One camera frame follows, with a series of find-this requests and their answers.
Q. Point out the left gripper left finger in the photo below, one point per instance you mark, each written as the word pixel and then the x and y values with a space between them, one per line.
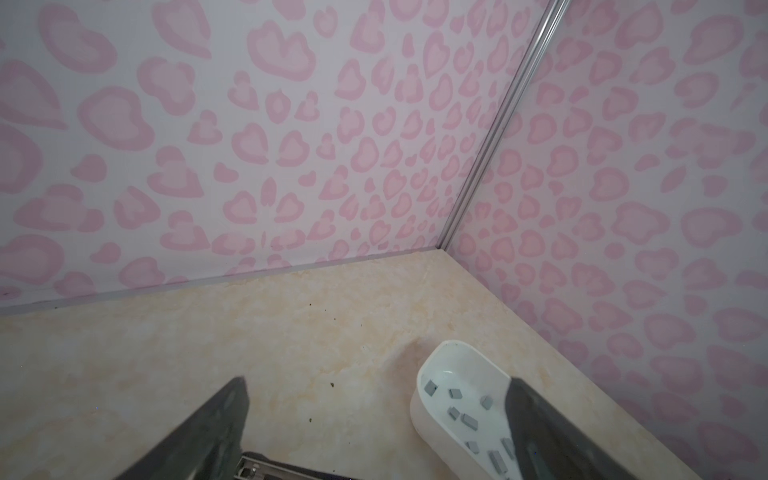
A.
pixel 207 445

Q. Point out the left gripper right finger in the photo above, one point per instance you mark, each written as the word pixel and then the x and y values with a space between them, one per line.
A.
pixel 548 446

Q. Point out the black stapler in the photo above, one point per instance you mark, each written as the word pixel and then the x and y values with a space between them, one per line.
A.
pixel 253 466

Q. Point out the white plastic tray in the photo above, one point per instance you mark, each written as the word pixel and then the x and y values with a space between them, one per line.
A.
pixel 457 365

